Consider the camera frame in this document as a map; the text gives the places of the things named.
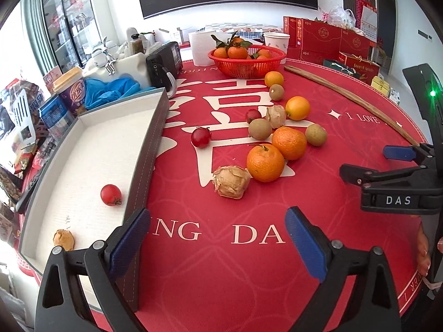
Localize dried physalis husk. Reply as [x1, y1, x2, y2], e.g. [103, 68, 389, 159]
[53, 229, 75, 251]
[265, 105, 287, 130]
[212, 166, 251, 199]

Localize kiwi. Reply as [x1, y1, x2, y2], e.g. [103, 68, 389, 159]
[269, 84, 285, 101]
[249, 118, 272, 141]
[305, 124, 327, 147]

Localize mandarin orange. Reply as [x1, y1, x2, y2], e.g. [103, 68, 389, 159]
[246, 144, 285, 183]
[272, 126, 307, 160]

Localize smooth yellow orange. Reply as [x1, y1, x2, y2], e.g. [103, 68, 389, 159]
[285, 96, 311, 121]

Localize right hand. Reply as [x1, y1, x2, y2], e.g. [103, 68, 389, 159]
[417, 223, 431, 277]

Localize yellow carton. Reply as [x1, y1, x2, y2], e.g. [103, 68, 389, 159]
[371, 76, 390, 97]

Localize long wooden stick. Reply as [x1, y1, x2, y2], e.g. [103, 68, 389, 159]
[284, 66, 419, 146]

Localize red gift bag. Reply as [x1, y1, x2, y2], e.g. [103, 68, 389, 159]
[338, 52, 380, 85]

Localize dark green gift bag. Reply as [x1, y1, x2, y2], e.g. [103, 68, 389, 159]
[323, 59, 360, 79]

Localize white grey tray box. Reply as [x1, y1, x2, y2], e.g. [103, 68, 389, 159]
[19, 88, 171, 313]

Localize red tablecloth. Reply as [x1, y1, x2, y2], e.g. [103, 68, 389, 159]
[119, 63, 422, 331]

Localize far small orange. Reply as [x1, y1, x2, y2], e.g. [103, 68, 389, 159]
[264, 71, 285, 88]

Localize red gift boxes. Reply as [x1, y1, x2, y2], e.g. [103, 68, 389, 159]
[283, 17, 372, 64]

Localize red plastic fruit basket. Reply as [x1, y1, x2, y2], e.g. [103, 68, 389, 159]
[208, 45, 287, 79]

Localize paper cup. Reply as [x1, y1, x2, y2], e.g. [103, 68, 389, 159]
[264, 32, 290, 53]

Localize mandarins with leaves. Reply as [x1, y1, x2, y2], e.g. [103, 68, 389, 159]
[211, 32, 272, 59]

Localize blue snack packet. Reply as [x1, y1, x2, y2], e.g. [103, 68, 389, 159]
[39, 94, 74, 141]

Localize blue cloth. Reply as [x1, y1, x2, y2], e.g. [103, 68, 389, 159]
[84, 77, 141, 110]

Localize milk tea cup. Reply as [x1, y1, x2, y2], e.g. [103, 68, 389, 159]
[53, 67, 86, 116]

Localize white paper towel roll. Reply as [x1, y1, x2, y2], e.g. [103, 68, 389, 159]
[189, 30, 227, 67]

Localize black portable radio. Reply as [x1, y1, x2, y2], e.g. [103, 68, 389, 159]
[146, 41, 183, 92]

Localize glass display cabinet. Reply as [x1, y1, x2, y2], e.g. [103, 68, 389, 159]
[42, 0, 101, 73]

